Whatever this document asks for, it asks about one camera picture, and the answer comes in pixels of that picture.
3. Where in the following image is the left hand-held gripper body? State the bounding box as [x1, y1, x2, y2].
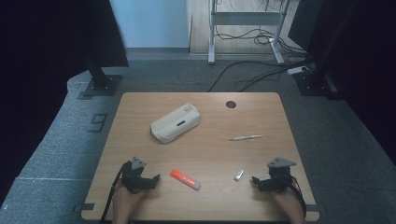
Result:
[120, 156, 153, 194]

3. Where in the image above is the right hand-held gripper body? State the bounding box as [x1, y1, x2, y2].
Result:
[266, 157, 298, 193]

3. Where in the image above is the white pen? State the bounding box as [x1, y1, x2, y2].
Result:
[229, 134, 264, 142]

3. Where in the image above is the cream fabric pencil case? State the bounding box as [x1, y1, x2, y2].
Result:
[149, 103, 202, 145]

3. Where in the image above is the person's left hand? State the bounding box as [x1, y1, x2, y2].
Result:
[111, 185, 147, 224]

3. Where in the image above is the person's right hand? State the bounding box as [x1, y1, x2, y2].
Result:
[270, 188, 308, 224]

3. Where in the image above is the small white eraser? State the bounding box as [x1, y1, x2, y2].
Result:
[233, 168, 246, 182]

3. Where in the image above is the orange highlighter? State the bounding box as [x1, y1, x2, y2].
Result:
[170, 168, 202, 191]

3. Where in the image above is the white power strip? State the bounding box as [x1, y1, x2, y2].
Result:
[286, 65, 310, 77]

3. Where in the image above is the dark curtain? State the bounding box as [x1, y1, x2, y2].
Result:
[287, 0, 396, 164]
[0, 0, 130, 204]

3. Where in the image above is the black strap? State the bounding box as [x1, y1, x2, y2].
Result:
[98, 161, 133, 224]

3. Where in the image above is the black stand with base plate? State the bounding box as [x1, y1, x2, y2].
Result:
[82, 52, 123, 98]
[293, 0, 362, 98]

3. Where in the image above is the long black floor cable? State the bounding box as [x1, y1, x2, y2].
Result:
[206, 57, 314, 93]

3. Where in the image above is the tangle of black floor cables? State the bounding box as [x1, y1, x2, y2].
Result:
[214, 27, 310, 58]

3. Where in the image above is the white metal desk frame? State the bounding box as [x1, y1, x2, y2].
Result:
[207, 0, 292, 65]

